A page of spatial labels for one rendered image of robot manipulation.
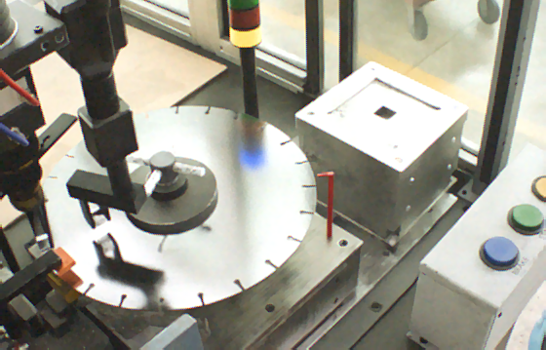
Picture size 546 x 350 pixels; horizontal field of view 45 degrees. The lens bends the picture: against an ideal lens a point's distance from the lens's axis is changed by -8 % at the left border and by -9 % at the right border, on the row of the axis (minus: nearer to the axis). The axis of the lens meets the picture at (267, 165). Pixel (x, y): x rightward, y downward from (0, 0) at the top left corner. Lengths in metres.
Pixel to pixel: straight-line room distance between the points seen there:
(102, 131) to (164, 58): 0.78
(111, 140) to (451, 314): 0.43
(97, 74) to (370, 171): 0.45
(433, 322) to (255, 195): 0.27
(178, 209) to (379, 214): 0.32
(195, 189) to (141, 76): 0.60
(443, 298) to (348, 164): 0.25
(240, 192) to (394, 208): 0.24
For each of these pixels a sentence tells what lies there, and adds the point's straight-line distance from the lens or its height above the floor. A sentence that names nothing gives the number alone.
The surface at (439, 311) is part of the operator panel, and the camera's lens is 0.84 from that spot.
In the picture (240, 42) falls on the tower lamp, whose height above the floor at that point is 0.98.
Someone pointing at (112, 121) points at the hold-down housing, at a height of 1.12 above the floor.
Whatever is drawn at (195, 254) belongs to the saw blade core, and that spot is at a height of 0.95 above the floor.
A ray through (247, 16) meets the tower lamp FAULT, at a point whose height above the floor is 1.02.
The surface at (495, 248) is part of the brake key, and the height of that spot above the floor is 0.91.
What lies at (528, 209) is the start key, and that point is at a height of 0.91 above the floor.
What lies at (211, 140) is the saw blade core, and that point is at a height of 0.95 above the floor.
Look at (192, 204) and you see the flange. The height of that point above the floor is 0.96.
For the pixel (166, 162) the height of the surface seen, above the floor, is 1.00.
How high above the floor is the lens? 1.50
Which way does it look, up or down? 42 degrees down
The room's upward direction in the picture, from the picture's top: 4 degrees counter-clockwise
